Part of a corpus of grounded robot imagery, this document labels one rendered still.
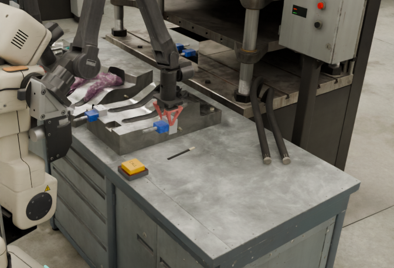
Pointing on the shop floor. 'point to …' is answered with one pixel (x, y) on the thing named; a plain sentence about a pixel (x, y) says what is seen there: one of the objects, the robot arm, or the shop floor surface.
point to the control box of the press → (319, 30)
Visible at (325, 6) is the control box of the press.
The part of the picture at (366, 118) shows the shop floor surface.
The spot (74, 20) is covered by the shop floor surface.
